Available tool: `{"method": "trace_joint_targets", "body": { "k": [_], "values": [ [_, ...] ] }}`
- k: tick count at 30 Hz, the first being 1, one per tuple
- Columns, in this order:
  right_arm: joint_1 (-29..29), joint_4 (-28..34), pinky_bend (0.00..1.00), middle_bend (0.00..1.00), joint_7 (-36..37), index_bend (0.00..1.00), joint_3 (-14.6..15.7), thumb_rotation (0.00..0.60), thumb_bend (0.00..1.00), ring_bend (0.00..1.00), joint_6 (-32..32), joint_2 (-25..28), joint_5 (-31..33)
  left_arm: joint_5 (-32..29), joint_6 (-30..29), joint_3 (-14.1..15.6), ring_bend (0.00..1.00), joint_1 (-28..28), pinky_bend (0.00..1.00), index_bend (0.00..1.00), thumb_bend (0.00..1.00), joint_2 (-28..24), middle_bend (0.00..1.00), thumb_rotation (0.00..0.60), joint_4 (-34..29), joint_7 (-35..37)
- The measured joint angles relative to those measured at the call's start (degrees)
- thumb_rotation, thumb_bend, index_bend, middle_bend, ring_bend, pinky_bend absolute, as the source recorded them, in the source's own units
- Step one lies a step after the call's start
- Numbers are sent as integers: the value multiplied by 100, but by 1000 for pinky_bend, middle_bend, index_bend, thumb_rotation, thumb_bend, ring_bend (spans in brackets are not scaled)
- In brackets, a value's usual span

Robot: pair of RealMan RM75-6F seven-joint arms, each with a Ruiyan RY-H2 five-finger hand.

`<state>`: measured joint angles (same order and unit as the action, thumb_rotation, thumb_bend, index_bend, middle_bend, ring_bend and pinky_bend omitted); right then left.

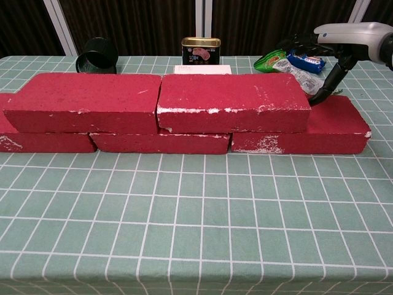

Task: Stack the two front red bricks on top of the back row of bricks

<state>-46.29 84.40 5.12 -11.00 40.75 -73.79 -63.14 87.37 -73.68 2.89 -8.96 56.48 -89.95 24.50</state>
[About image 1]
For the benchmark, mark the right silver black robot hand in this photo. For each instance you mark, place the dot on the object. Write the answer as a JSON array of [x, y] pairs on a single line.
[[350, 38]]

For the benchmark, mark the red foam brick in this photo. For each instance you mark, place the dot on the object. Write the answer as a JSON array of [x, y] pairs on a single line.
[[337, 120], [92, 95], [215, 92], [159, 143], [46, 142]]

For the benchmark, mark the dark brown curtain panel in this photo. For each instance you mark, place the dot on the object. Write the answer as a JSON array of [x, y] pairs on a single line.
[[18, 24], [132, 21], [382, 10], [261, 21]]

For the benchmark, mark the blue cookie pack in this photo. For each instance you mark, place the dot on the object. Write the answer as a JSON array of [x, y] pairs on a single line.
[[307, 63]]

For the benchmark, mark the green snack bag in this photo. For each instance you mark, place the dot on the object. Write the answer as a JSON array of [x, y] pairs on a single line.
[[276, 64]]

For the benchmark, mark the luncheon meat can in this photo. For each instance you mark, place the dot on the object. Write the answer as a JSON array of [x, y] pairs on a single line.
[[201, 53]]

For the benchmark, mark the white cardboard box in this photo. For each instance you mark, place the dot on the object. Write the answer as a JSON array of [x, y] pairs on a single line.
[[199, 69]]

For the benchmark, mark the black mesh pen holder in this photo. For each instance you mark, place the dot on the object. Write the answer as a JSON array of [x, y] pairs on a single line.
[[98, 55]]

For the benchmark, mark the green checked tablecloth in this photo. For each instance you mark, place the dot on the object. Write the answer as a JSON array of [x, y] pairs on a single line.
[[184, 230]]

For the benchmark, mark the white partition post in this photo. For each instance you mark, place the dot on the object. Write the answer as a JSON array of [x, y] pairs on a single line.
[[59, 27], [357, 10], [203, 18]]

